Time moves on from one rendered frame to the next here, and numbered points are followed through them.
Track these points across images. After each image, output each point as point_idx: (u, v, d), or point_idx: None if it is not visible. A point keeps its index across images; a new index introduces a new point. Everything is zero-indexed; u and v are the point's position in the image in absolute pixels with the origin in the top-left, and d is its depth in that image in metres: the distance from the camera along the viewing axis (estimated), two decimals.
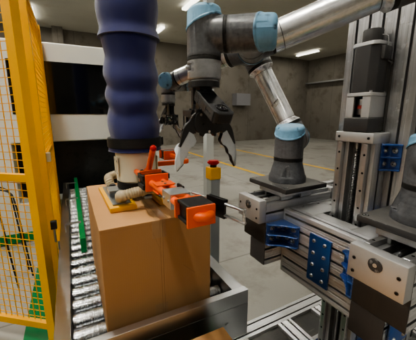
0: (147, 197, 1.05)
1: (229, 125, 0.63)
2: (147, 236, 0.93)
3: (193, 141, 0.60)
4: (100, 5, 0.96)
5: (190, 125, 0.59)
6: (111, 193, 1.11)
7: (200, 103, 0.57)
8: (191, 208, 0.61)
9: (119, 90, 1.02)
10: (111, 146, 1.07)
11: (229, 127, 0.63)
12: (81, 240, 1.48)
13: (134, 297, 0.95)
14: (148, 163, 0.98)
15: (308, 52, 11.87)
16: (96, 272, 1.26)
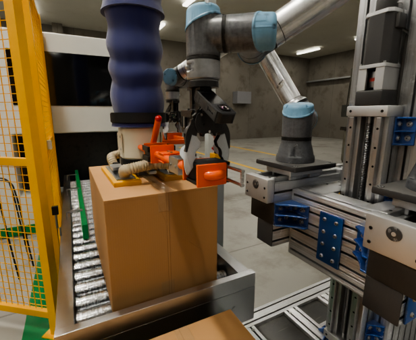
0: (152, 172, 1.02)
1: (227, 129, 0.63)
2: (153, 209, 0.90)
3: (197, 143, 0.60)
4: None
5: (192, 129, 0.59)
6: (114, 170, 1.08)
7: (202, 103, 0.57)
8: (201, 165, 0.58)
9: (123, 61, 0.99)
10: (115, 120, 1.04)
11: (227, 131, 0.63)
12: (83, 227, 1.45)
13: (140, 272, 0.92)
14: (152, 135, 0.94)
15: (308, 50, 11.84)
16: (99, 253, 1.23)
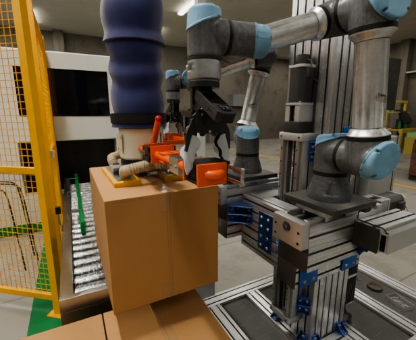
0: (152, 173, 1.02)
1: (227, 129, 0.63)
2: (153, 209, 0.90)
3: (198, 142, 0.60)
4: (105, 11, 0.96)
5: (192, 128, 0.59)
6: (114, 171, 1.08)
7: (202, 103, 0.57)
8: (201, 165, 0.58)
9: (123, 62, 0.99)
10: (115, 121, 1.04)
11: (227, 131, 0.64)
12: (81, 224, 1.75)
13: (141, 273, 0.92)
14: (152, 135, 0.94)
15: None
16: (100, 254, 1.23)
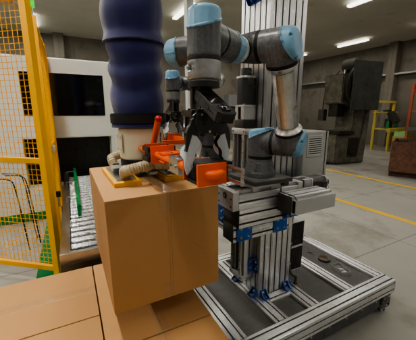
0: (152, 173, 1.02)
1: (227, 129, 0.63)
2: (154, 209, 0.90)
3: (198, 143, 0.60)
4: (105, 10, 0.96)
5: (192, 128, 0.59)
6: (114, 171, 1.08)
7: (202, 103, 0.57)
8: (201, 165, 0.58)
9: (122, 62, 0.99)
10: (115, 121, 1.04)
11: (227, 131, 0.63)
12: (78, 206, 2.09)
13: (142, 273, 0.92)
14: (152, 135, 0.94)
15: None
16: (100, 254, 1.23)
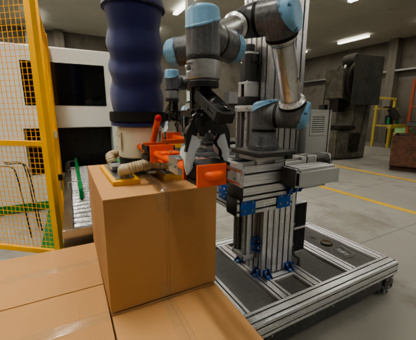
0: (151, 171, 1.02)
1: (227, 129, 0.63)
2: (152, 208, 0.90)
3: (197, 143, 0.60)
4: None
5: (192, 129, 0.59)
6: (113, 169, 1.08)
7: (202, 103, 0.57)
8: (201, 166, 0.58)
9: (123, 60, 0.99)
10: (114, 119, 1.04)
11: (227, 131, 0.63)
12: (80, 189, 2.09)
13: (138, 272, 0.92)
14: (152, 134, 0.94)
15: None
16: (97, 252, 1.23)
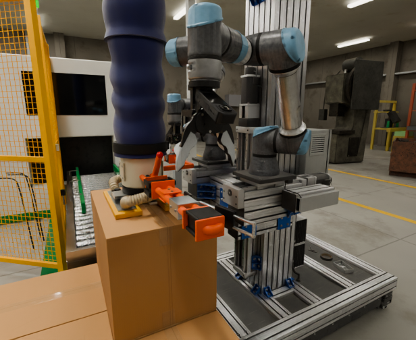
0: (152, 203, 1.04)
1: (229, 125, 0.63)
2: (154, 243, 0.92)
3: (194, 141, 0.60)
4: (107, 7, 0.95)
5: (192, 125, 0.59)
6: (115, 199, 1.10)
7: (202, 103, 0.57)
8: (200, 221, 0.60)
9: (126, 95, 1.01)
10: (117, 151, 1.06)
11: (229, 127, 0.63)
12: (82, 204, 2.11)
13: (141, 305, 0.94)
14: (154, 169, 0.97)
15: None
16: (100, 278, 1.25)
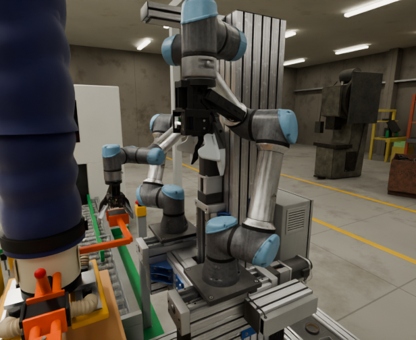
0: None
1: None
2: None
3: None
4: None
5: (219, 125, 0.58)
6: (5, 309, 0.79)
7: (223, 103, 0.59)
8: None
9: (5, 172, 0.70)
10: (1, 246, 0.75)
11: None
12: None
13: None
14: (39, 287, 0.65)
15: (294, 62, 12.20)
16: None
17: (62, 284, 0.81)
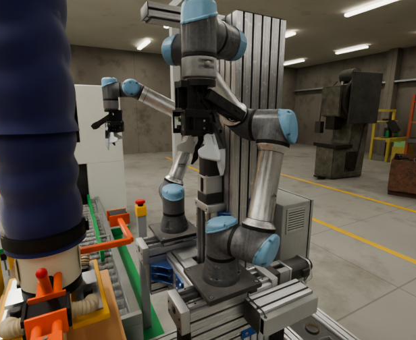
0: None
1: None
2: None
3: None
4: None
5: (219, 125, 0.58)
6: (7, 309, 0.78)
7: (223, 103, 0.59)
8: None
9: (7, 171, 0.70)
10: (3, 246, 0.75)
11: None
12: None
13: None
14: (40, 287, 0.65)
15: (294, 62, 12.20)
16: None
17: (63, 284, 0.81)
